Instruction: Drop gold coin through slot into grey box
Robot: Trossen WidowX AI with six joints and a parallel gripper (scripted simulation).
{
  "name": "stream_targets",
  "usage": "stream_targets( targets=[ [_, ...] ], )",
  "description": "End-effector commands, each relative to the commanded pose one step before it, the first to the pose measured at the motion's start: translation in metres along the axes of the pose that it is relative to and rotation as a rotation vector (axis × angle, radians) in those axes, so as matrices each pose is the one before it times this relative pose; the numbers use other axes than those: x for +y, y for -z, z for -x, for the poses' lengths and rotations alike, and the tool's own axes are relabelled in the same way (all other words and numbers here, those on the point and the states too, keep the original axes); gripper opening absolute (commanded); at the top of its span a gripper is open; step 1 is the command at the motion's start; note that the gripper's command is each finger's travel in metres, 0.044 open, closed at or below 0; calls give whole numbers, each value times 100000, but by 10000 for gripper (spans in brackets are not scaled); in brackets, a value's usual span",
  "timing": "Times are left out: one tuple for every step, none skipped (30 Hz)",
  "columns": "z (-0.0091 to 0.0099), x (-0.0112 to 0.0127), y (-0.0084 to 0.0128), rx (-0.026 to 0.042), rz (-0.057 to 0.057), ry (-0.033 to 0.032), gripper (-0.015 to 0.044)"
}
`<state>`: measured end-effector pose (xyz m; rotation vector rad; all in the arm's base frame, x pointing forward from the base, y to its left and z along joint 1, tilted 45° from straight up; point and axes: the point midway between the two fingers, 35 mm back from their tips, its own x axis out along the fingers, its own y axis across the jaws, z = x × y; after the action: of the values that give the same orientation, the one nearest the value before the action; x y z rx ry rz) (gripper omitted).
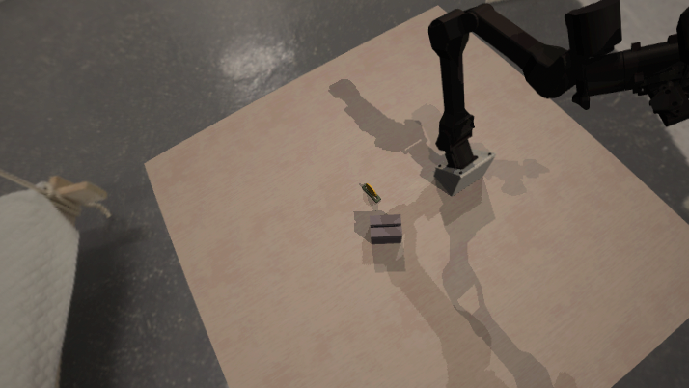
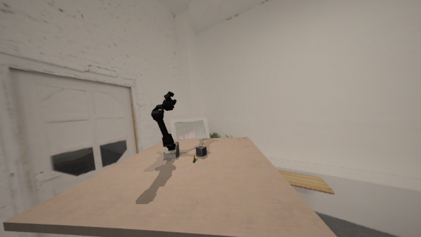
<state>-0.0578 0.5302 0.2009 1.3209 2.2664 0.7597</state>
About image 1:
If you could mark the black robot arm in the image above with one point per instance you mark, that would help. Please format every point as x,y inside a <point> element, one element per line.
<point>550,70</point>

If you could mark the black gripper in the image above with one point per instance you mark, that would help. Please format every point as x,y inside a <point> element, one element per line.
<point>645,62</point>

